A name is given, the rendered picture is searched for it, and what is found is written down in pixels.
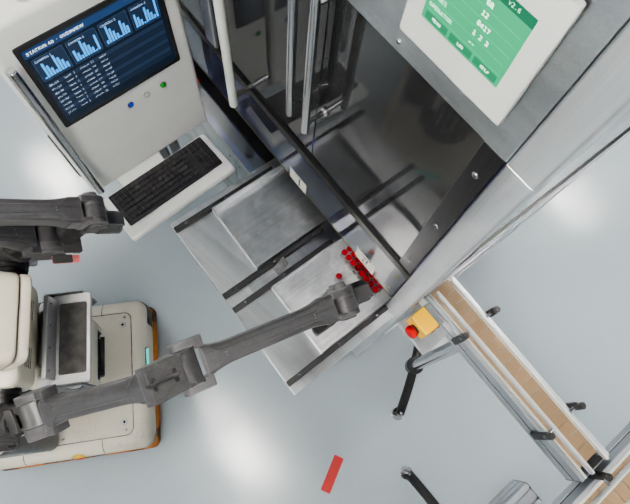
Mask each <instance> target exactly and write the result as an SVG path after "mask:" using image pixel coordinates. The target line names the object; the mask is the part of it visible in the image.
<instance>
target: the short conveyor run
mask: <svg viewBox="0 0 630 504"><path fill-rule="evenodd" d="M425 299H426V300H427V301H428V302H429V304H430V305H431V306H432V307H433V308H434V310H435V311H436V312H437V313H438V314H439V315H440V317H441V318H442V319H443V320H444V322H443V323H442V324H441V326H442V327H443V328H444V329H445V330H446V332H447V333H448V335H446V338H447V339H448V340H449V341H450V342H451V344H452V345H453V346H454V347H455V348H456V349H457V351H458V352H459V353H460V354H461V355H462V357H463V358H464V359H465V360H466V361H467V363H468V364H469V365H470V366H471V367H472V368H473V370H474V371H475V372H476V373H477V374H478V376H479V377H480V378H481V379H482V380H483V382H484V383H485V384H486V385H487V386H488V387H489V389H490V390H491V391H492V392H493V393H494V395H495V396H496V397H497V398H498V399H499V401H500V402H501V403H502V404H503V405H504V406H505V408H506V409H507V410H508V411H509V412H510V414H511V415H512V416H513V417H514V418H515V420H516V421H517V422H518V423H519V424H520V425H521V427H522V428H523V429H524V430H525V431H526V433H527V434H528V435H529V436H530V437H531V439H532V440H533V441H534V442H535V443H536V444H537V446H538V447H539V448H540V449H541V450H542V452H543V453H544V454H545V455H546V456H547V458H548V459H549V460H550V461H551V462H552V463H553V465H554V466H555V467H556V468H557V469H558V471H559V472H560V473H561V474H562V475H563V477H564V478H565V479H566V480H569V481H575V482H580V483H582V482H583V481H584V480H585V479H586V478H587V477H588V475H589V474H591V475H593V474H595V471H594V469H595V468H596V467H597V466H598V465H599V464H600V463H601V462H602V461H603V460H604V459H606V460H608V459H609V458H610V457H609V456H608V455H609V453H608V452H607V450H606V449H605V448H604V447H603V446H602V445H601V444H600V442H599V441H598V440H597V439H596V438H595V437H594V436H593V434H592V433H591V432H590V431H589V430H588V429H587V428H586V427H585V425H584V424H583V423H582V422H581V421H580V420H579V419H578V417H577V416H576V415H575V414H574V413H573V411H577V410H584V409H586V404H585V403H584V402H579V403H577V402H570V403H564V401H563V400H562V399H561V398H560V397H559V396H558V395H557V393H556V392H555V391H554V390H553V389H552V388H551V387H550V386H549V384H548V383H547V382H546V381H545V380H544V379H543V378H542V376H541V375H540V374H539V373H538V372H537V371H536V370H535V368H534V367H533V366H532V365H531V364H530V363H529V362H528V360H527V359H526V358H525V357H524V356H523V355H522V354H521V352H520V351H519V350H518V349H517V348H516V347H515V346H514V344H513V343H512V342H511V341H510V340H509V339H508V338H507V337H506V335H505V334H504V333H503V332H502V331H501V330H500V329H499V327H498V326H497V325H496V324H495V323H494V322H493V321H492V319H491V317H493V316H494V315H496V314H497V313H499V312H500V310H501V309H500V307H499V306H495V307H494V308H493V307H492V308H490V309H488V310H487V311H484V310H483V309H482V308H481V307H480V306H479V305H478V303H477V302H476V301H475V300H474V299H473V298H472V297H471V296H470V294H469V293H468V292H467V291H466V290H465V289H464V288H463V286H462V285H461V284H460V283H459V282H458V281H457V280H456V278H455V277H454V276H451V277H450V278H449V279H447V280H446V281H445V282H444V283H442V284H441V285H440V286H438V287H437V288H436V289H435V290H433V291H432V292H431V293H430V294H428V295H427V296H426V297H425ZM457 303H458V304H457ZM534 392H535V393H534Z"/></svg>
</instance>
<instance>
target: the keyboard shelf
mask: <svg viewBox="0 0 630 504"><path fill-rule="evenodd" d="M199 137H200V138H201V139H202V140H203V141H204V142H205V143H206V144H207V145H208V146H209V148H210V149H211V150H212V151H213V152H214V153H215V154H216V155H217V156H218V158H219V159H220V160H221V161H222V164H221V165H219V166H218V167H216V168H215V169H213V170H212V171H210V172H209V173H208V174H206V175H205V176H203V177H202V178H200V179H199V180H197V181H196V182H195V183H193V184H192V185H190V186H189V187H187V188H186V189H184V190H183V191H182V192H180V193H179V194H177V195H176V196H174V197H173V198H171V199H170V200H169V201H167V202H166V203H164V204H163V205H161V206H160V207H158V208H157V209H155V210H154V211H153V212H151V213H150V214H148V215H147V216H145V217H144V218H142V219H141V220H140V221H138V222H137V223H135V224H134V225H132V226H130V225H129V223H128V222H127V221H126V220H125V218H124V222H125V226H123V229H124V230H125V231H126V233H127V234H128V235H129V236H130V238H131V239H132V240H133V241H137V240H139V239H140V238H141V237H143V236H144V235H146V234H147V233H149V232H150V231H151V230H153V229H154V228H156V227H157V226H159V225H160V224H161V223H163V222H164V221H166V220H167V219H168V218H170V217H171V216H173V215H174V214H176V213H177V212H178V211H180V210H181V209H183V208H184V207H186V206H187V205H188V204H190V203H191V202H193V201H194V200H196V199H197V198H198V197H200V196H201V195H203V194H204V193H205V192H207V191H208V190H210V189H211V188H213V187H214V186H215V185H217V184H218V183H220V182H221V181H223V180H224V179H225V178H227V177H228V176H230V175H231V174H232V173H234V172H235V168H234V167H233V165H232V164H231V163H230V162H229V161H228V160H227V159H226V158H225V157H224V155H223V154H222V153H221V152H220V151H219V150H218V149H217V148H216V147H215V146H214V144H213V143H212V142H211V141H210V140H209V139H208V138H207V137H206V136H205V135H203V134H202V135H200V136H199ZM164 160H165V159H163V157H162V156H161V155H160V154H159V153H158V152H157V153H155V154H154V155H152V156H151V157H149V158H148V159H146V160H145V161H143V162H142V163H140V164H139V165H137V166H136V167H134V168H133V169H131V170H129V171H128V172H126V173H125V174H123V175H122V176H120V177H119V178H117V179H116V180H117V181H118V182H119V183H120V184H121V186H122V188H123V187H124V186H126V185H127V184H129V183H130V182H132V181H133V180H135V179H136V178H138V177H139V176H141V175H142V174H144V173H145V172H147V171H148V170H150V169H151V168H153V167H155V166H156V165H158V164H159V163H161V162H162V161H164ZM108 197H109V196H108ZM108 197H107V198H105V199H104V204H105V206H106V208H107V209H108V210H109V211H118V210H117V209H116V207H115V206H114V205H113V204H112V202H111V201H110V200H109V199H108Z"/></svg>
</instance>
